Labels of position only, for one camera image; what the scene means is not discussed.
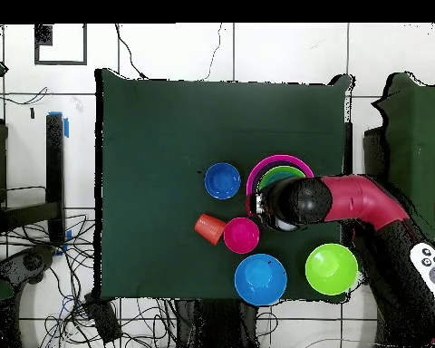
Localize lime green large bowl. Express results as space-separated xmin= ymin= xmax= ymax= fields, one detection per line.
xmin=304 ymin=243 xmax=359 ymax=296
xmin=257 ymin=165 xmax=308 ymax=191

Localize black stand base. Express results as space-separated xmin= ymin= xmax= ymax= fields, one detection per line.
xmin=0 ymin=246 xmax=55 ymax=285

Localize purple shallow bowl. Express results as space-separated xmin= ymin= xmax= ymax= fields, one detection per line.
xmin=251 ymin=159 xmax=311 ymax=195

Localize pink large bowl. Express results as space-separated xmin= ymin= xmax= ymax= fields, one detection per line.
xmin=246 ymin=153 xmax=315 ymax=197

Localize red small bowl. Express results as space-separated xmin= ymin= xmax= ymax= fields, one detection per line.
xmin=223 ymin=217 xmax=261 ymax=255

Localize black square floor frame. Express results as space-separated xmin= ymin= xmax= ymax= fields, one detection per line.
xmin=34 ymin=23 xmax=88 ymax=66

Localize thin black floor cable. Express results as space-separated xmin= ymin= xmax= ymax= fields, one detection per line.
xmin=114 ymin=23 xmax=149 ymax=80
xmin=201 ymin=23 xmax=223 ymax=82

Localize black post stand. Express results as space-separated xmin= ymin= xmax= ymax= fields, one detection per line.
xmin=0 ymin=113 xmax=66 ymax=244

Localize orange cup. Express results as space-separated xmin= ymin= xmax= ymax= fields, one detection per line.
xmin=193 ymin=213 xmax=228 ymax=247

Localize blue tape strip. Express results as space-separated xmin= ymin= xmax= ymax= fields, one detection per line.
xmin=48 ymin=111 xmax=71 ymax=139

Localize blue large bowl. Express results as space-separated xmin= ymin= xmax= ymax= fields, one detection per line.
xmin=234 ymin=253 xmax=288 ymax=307

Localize dark blue small bowl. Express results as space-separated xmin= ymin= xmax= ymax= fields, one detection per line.
xmin=203 ymin=161 xmax=242 ymax=201

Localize dark green table cloth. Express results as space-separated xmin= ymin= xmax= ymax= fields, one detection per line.
xmin=94 ymin=68 xmax=354 ymax=304

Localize tangled floor cables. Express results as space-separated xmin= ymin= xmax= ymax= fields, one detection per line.
xmin=0 ymin=213 xmax=179 ymax=348

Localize black floor box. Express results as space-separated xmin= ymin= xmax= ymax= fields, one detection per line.
xmin=84 ymin=293 xmax=123 ymax=344

